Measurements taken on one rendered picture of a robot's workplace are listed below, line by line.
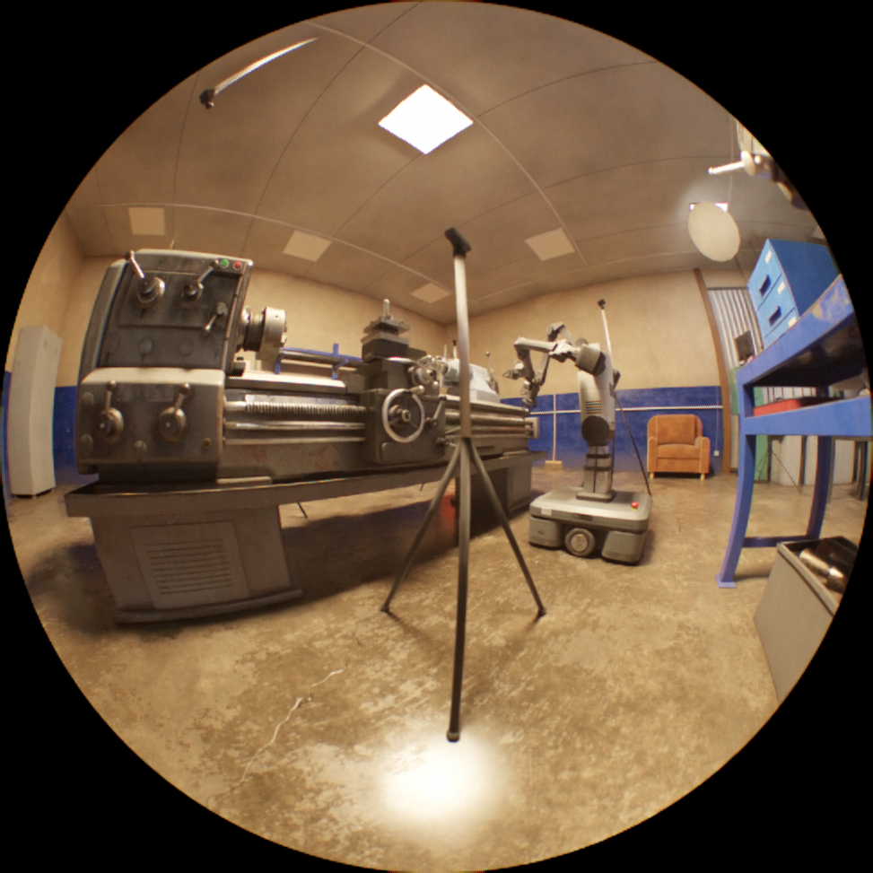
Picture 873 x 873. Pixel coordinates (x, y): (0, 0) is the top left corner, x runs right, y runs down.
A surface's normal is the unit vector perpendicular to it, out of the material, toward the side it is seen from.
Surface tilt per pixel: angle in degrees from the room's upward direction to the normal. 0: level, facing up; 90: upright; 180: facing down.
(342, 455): 90
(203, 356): 90
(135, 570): 90
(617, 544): 90
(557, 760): 0
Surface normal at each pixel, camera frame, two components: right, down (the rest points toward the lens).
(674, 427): -0.71, 0.08
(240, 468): 0.72, 0.00
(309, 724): -0.01, -1.00
